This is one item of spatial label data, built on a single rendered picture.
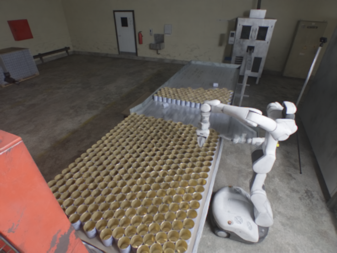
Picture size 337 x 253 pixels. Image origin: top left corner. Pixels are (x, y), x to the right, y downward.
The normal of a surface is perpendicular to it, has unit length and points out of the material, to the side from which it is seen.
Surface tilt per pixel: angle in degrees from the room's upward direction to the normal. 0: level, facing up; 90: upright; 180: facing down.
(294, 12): 90
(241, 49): 90
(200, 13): 90
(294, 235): 0
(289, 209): 0
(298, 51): 90
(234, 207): 0
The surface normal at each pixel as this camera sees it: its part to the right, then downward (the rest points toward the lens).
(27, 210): 0.93, 0.21
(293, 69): -0.37, 0.52
